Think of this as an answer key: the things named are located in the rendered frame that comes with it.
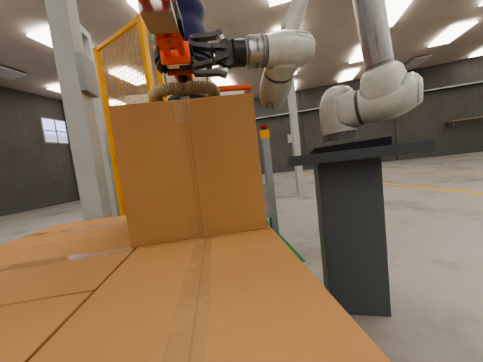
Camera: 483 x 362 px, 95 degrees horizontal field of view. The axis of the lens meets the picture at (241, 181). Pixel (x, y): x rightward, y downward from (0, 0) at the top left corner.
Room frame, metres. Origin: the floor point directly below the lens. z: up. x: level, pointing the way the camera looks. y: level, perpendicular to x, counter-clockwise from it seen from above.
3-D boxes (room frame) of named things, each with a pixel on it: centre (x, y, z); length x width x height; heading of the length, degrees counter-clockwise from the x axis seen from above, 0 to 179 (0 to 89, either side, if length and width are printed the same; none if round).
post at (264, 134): (1.92, -0.24, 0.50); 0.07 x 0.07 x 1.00; 6
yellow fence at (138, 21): (2.22, 1.02, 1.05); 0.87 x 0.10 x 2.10; 58
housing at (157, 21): (0.47, 0.12, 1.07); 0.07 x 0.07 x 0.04; 6
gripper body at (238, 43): (0.69, -0.01, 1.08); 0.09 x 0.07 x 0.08; 96
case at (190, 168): (0.93, 0.16, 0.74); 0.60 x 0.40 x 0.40; 5
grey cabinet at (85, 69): (1.94, 1.18, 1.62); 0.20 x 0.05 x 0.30; 6
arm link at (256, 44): (0.70, -0.09, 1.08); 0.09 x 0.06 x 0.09; 6
